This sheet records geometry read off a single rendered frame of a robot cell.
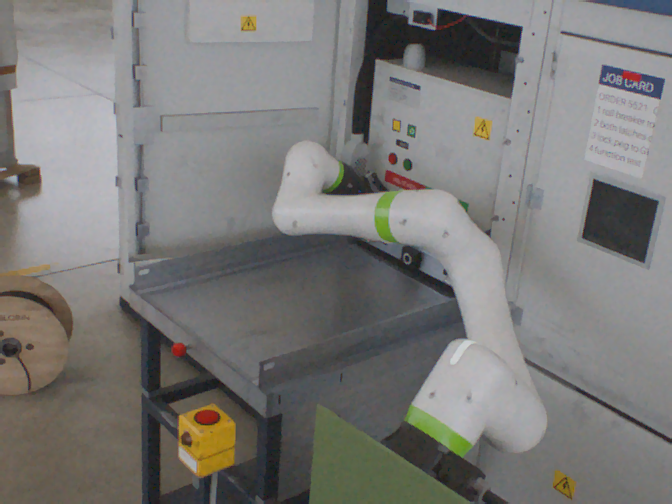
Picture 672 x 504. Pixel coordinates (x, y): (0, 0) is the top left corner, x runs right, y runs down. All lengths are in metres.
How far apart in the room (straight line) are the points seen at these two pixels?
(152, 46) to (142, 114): 0.17
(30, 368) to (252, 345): 1.55
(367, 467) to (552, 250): 0.82
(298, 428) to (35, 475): 1.31
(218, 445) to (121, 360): 2.03
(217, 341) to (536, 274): 0.76
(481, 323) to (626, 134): 0.49
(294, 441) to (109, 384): 1.62
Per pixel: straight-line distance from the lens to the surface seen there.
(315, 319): 2.24
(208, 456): 1.76
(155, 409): 2.48
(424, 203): 1.87
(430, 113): 2.42
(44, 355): 3.50
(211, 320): 2.22
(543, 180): 2.12
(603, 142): 2.01
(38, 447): 3.30
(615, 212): 2.02
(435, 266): 2.48
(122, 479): 3.12
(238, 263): 2.51
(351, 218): 2.01
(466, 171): 2.36
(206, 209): 2.59
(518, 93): 2.17
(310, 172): 2.18
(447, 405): 1.59
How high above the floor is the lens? 1.87
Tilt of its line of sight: 23 degrees down
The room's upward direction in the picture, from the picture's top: 4 degrees clockwise
